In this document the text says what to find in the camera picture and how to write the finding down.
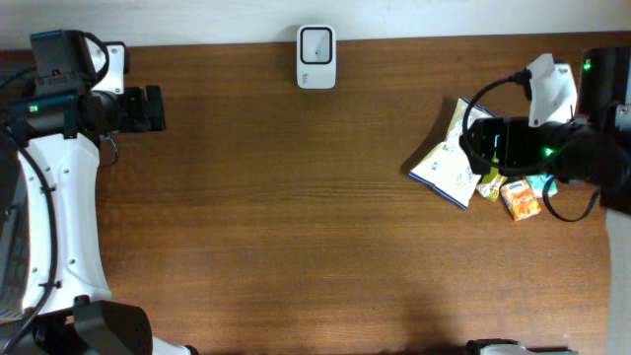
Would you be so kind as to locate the orange tissue pack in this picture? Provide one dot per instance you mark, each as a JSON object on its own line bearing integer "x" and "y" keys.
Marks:
{"x": 520, "y": 199}

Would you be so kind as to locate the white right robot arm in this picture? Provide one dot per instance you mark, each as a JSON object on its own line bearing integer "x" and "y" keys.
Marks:
{"x": 577, "y": 129}

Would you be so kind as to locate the dark grey plastic basket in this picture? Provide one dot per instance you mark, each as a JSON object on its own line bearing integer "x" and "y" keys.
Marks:
{"x": 15, "y": 250}

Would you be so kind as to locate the green snack stick pack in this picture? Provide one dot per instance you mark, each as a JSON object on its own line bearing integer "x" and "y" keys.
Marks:
{"x": 490, "y": 184}

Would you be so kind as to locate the green tissue pack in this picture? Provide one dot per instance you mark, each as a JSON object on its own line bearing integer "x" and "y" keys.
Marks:
{"x": 538, "y": 182}

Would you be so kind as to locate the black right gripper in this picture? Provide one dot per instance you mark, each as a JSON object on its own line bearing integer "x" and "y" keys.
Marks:
{"x": 506, "y": 133}

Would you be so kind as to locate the white chips bag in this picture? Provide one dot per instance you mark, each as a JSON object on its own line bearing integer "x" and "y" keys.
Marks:
{"x": 446, "y": 168}

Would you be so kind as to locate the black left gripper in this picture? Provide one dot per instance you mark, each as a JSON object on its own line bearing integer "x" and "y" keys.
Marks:
{"x": 140, "y": 119}

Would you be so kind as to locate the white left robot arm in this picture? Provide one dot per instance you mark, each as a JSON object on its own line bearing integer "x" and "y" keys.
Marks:
{"x": 56, "y": 299}

